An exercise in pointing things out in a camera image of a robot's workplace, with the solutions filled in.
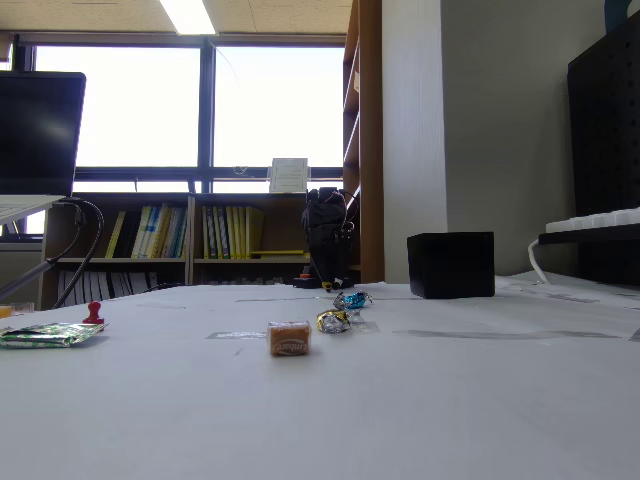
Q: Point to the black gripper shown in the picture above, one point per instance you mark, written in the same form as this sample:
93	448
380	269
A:
321	255

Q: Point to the red pawn piece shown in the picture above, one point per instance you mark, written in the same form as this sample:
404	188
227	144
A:
93	314

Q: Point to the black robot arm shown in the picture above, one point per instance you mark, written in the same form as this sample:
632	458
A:
325	210

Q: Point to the black box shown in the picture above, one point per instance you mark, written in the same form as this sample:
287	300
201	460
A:
450	265

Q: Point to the blue wrapped candy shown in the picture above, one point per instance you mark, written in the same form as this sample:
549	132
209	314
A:
354	300

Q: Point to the gold wrapped candy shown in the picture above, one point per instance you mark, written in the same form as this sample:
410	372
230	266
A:
334	321

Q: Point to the flat yellow folder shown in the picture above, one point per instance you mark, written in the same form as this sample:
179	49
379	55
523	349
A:
277	253

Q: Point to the brown caramel candy cube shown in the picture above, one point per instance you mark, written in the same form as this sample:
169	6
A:
290	339

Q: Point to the low wooden bookshelf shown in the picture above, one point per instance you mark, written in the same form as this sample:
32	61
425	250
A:
280	220
115	199

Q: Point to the framed paper sign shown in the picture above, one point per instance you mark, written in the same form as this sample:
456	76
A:
289	175

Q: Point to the white paper table cover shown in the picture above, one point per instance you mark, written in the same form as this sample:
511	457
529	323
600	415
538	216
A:
350	400

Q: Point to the tall wooden bookshelf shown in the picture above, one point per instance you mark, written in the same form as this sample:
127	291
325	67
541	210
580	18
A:
371	150

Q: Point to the slanted yellow book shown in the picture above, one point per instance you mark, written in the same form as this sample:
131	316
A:
116	235

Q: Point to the white power strip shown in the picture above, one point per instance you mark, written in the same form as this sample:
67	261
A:
595	220

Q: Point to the green foil snack packet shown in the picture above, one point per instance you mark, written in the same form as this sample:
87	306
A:
45	335

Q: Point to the ceiling light panel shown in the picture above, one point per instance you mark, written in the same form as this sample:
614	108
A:
190	15

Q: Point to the black pegboard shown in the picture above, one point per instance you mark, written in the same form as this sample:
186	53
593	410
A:
605	140

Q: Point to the grey metal pole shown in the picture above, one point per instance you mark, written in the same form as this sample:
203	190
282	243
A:
25	280

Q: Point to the dark laptop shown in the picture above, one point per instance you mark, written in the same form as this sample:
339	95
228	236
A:
35	135

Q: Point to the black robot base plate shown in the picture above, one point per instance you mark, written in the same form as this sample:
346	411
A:
302	282

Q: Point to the dark window frame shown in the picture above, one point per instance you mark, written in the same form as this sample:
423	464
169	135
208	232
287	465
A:
206	125

